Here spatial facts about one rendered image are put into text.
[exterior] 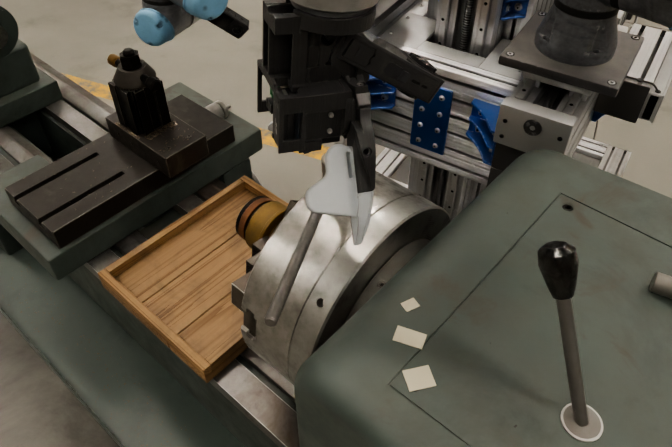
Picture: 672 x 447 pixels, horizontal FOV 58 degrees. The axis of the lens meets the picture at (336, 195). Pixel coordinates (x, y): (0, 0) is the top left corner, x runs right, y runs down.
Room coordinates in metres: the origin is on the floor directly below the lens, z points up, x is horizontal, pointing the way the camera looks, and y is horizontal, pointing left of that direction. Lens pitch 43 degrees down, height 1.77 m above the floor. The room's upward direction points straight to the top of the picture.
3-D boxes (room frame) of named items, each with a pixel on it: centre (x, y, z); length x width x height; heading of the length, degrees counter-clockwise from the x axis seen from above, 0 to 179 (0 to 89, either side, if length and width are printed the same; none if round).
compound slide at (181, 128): (1.00, 0.37, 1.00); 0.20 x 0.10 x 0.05; 48
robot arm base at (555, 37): (1.07, -0.47, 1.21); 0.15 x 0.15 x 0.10
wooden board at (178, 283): (0.74, 0.20, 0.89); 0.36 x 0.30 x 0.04; 138
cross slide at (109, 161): (0.97, 0.43, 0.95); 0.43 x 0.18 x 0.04; 138
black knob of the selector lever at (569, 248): (0.32, -0.18, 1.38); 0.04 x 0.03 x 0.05; 48
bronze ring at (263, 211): (0.65, 0.10, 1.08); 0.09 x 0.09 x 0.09; 49
